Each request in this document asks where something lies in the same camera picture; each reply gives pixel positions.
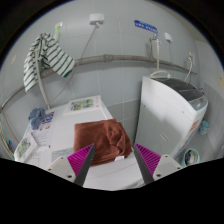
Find blue-grey crumpled cloth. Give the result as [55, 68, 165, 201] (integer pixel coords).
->
[28, 107, 47, 131]

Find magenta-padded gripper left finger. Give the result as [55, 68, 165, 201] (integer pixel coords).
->
[44, 143, 96, 187]

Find grey horizontal wall pipe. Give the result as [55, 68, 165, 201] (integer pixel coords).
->
[0, 53, 198, 111]

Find leaflet with colour pictures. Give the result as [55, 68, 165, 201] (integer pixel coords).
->
[31, 110, 56, 148]

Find white printed paper sheet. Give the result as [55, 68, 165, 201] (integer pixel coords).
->
[28, 146, 75, 168]

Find brown towel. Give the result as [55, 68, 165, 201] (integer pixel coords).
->
[73, 118, 134, 167]

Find green white striped shirt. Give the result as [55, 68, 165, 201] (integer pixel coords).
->
[22, 32, 76, 93]

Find white top-load washing machine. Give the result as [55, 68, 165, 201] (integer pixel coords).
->
[134, 75, 209, 164]

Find small white picture booklet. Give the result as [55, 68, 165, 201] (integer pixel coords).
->
[62, 95, 105, 117]

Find blue wall sign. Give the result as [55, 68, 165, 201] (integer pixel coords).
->
[133, 19, 159, 34]

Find teal plastic basin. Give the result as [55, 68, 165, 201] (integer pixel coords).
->
[180, 147, 201, 168]

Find green hose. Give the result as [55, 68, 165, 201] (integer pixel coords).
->
[0, 111, 14, 156]

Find grey socket cable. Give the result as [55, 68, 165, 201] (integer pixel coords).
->
[49, 24, 99, 104]

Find large white picture book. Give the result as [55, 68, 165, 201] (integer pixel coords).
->
[13, 131, 39, 163]

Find small white wall socket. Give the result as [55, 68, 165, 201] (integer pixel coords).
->
[163, 32, 174, 43]

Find white front-load washing machine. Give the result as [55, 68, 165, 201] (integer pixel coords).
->
[13, 96, 148, 192]

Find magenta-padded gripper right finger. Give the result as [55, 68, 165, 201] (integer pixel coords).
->
[132, 143, 183, 186]

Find white leaning pole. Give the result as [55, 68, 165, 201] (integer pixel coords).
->
[33, 43, 52, 111]

